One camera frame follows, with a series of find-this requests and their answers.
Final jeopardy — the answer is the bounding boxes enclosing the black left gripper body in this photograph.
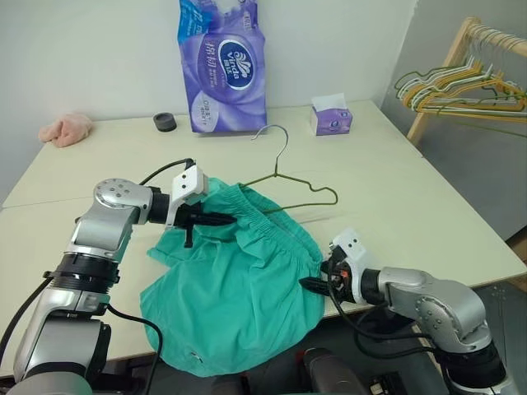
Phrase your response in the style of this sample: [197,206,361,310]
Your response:
[174,201,208,249]

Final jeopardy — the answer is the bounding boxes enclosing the purple tissue roll pack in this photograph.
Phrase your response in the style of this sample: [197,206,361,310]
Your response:
[176,0,269,134]

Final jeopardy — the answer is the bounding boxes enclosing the purple tissue box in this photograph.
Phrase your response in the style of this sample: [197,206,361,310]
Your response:
[309,92,357,137]

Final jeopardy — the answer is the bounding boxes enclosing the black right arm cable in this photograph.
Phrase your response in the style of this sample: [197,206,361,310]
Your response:
[328,287,438,356]

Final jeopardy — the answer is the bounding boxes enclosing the black round tape roll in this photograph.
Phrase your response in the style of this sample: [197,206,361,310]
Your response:
[152,112,179,133]

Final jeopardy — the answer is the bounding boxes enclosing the olive wire hanger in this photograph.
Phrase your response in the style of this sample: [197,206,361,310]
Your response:
[237,123,340,216]

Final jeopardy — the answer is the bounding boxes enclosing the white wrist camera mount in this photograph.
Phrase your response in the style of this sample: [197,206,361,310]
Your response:
[170,165,210,228]
[330,226,375,273]

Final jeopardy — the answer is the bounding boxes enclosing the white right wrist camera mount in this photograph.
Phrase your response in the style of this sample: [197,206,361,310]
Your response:
[330,226,375,273]

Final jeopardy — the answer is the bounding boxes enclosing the pink plush cloth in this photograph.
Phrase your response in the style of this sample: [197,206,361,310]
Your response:
[38,111,94,149]

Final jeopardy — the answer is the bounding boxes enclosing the green shorts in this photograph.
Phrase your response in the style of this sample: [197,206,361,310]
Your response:
[139,176,327,378]

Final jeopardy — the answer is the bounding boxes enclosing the wooden clothes rack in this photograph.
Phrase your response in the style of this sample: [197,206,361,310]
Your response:
[406,16,527,146]

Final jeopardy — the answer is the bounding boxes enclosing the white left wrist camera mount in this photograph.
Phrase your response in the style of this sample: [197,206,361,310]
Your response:
[170,165,210,228]

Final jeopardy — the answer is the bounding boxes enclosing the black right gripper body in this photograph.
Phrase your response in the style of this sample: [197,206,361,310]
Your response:
[322,248,364,304]

